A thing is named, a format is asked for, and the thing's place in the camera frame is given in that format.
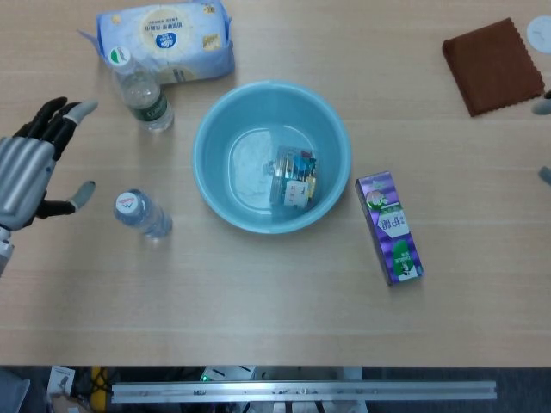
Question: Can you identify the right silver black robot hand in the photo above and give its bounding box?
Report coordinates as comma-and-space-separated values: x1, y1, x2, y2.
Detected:
531, 89, 551, 187

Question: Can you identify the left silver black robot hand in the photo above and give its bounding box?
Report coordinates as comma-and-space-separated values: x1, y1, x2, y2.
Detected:
0, 96, 99, 233

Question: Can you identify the small white-capped water bottle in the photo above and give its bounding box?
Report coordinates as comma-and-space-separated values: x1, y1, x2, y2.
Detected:
113, 188, 173, 240

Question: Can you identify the clear jar of binder clips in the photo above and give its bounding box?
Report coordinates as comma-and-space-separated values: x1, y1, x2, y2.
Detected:
269, 145, 319, 212

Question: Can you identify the brown folded cloth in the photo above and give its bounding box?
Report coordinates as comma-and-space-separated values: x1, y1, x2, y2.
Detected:
442, 16, 546, 118

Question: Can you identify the white round desk grommet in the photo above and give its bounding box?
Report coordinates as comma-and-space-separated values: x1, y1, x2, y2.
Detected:
525, 15, 551, 55

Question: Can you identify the green-label water bottle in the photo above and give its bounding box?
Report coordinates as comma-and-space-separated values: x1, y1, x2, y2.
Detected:
107, 44, 175, 133

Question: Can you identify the purple toothpaste box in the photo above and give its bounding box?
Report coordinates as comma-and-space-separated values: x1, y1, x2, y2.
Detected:
355, 170, 425, 287

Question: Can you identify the blue white tissue pack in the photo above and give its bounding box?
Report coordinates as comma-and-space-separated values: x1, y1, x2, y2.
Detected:
77, 0, 237, 85

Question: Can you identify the light blue plastic basin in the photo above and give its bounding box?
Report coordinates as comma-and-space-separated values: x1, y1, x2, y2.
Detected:
192, 80, 352, 236

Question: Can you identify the aluminium rail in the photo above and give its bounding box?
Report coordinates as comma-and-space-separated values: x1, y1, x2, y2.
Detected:
110, 380, 498, 404

